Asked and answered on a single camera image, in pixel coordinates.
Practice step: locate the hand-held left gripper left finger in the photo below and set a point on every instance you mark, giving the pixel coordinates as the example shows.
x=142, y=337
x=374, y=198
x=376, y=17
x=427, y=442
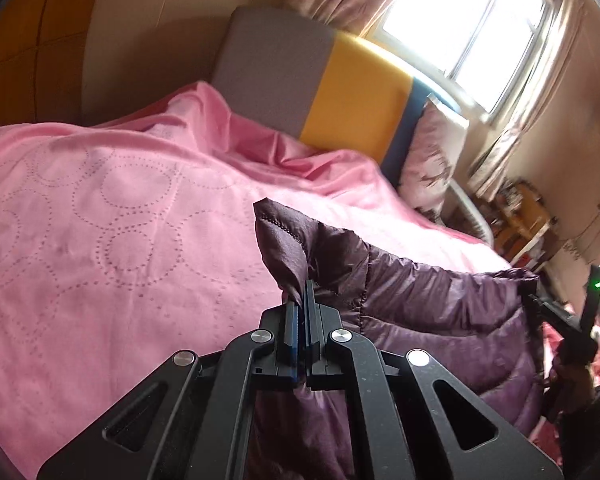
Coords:
x=292, y=340

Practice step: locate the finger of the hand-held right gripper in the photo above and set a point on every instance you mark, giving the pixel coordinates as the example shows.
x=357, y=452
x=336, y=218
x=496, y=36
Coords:
x=555, y=317

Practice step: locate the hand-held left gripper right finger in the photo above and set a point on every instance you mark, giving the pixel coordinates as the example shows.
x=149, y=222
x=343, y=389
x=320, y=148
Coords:
x=311, y=340

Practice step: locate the purple quilted puffer jacket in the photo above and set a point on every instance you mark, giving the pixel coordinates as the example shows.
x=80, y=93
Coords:
x=430, y=330

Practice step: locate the cluttered wooden side table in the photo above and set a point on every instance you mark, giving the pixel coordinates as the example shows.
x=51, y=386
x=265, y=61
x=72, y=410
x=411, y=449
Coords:
x=522, y=220

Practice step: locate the pink deer print pillow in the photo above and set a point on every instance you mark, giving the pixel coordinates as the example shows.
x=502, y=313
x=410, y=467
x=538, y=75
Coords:
x=432, y=160

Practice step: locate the pink dotted-circle blanket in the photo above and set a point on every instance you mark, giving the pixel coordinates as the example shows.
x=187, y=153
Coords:
x=130, y=220

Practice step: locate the grey yellow blue headboard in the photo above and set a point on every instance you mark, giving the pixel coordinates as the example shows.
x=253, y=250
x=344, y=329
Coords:
x=350, y=90

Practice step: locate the window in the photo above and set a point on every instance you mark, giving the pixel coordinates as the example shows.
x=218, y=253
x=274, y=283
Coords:
x=460, y=25

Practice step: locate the wooden wardrobe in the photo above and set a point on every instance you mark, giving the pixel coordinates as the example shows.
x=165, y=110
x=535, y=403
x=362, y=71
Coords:
x=30, y=45

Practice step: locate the white bed rail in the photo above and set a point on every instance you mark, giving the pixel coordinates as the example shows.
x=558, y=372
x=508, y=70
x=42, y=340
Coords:
x=472, y=215

